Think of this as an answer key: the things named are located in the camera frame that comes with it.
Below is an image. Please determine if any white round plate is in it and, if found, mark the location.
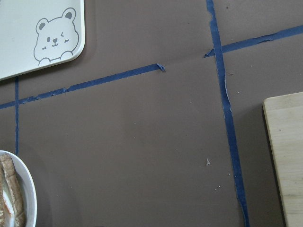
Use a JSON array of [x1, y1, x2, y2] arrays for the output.
[[0, 150, 37, 227]]

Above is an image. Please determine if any bottom bread slice on plate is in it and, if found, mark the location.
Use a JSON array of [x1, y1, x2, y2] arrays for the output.
[[0, 154, 26, 227]]

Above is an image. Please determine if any bamboo cutting board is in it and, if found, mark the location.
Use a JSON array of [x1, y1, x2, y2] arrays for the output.
[[263, 92, 303, 227]]

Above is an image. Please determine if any cream tray with bear print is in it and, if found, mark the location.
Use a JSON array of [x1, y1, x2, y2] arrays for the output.
[[0, 0, 85, 80]]

